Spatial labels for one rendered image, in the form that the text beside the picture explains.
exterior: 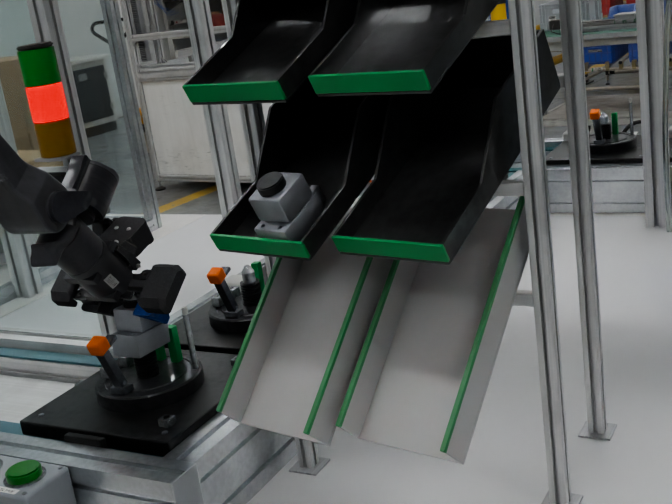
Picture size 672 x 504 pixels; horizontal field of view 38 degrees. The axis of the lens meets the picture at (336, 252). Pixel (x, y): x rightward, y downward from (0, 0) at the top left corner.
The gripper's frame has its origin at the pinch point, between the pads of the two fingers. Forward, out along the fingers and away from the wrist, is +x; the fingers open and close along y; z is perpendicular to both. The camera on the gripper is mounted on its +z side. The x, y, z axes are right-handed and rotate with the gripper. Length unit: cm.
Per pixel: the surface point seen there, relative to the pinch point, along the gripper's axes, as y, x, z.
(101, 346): -1.1, -4.3, -8.0
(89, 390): 8.4, 6.6, -9.7
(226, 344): -2.0, 17.2, 3.8
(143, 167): 82, 66, 74
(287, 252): -30.4, -15.0, -0.4
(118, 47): 83, 42, 93
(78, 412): 5.1, 3.1, -14.1
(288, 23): -25.6, -22.9, 24.2
